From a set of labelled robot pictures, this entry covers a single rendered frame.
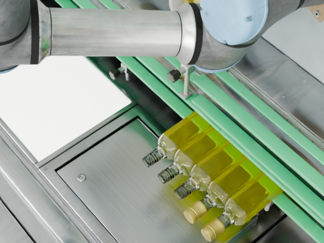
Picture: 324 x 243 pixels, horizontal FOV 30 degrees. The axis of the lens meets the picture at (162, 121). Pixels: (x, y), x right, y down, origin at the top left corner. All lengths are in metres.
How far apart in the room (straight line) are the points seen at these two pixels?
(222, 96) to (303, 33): 0.23
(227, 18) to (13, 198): 0.82
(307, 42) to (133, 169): 0.55
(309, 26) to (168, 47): 0.40
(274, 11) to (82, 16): 0.33
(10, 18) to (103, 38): 0.19
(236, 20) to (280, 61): 0.47
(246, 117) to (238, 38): 0.37
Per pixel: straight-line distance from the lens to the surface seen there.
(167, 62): 1.59
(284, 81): 1.43
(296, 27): 1.42
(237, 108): 1.38
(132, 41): 1.09
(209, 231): 1.34
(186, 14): 1.12
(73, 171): 1.59
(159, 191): 1.55
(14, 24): 0.98
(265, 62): 1.46
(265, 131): 1.35
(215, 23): 1.06
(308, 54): 1.43
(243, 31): 1.02
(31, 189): 1.58
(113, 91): 1.74
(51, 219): 1.53
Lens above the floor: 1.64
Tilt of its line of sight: 23 degrees down
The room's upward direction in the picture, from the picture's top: 124 degrees counter-clockwise
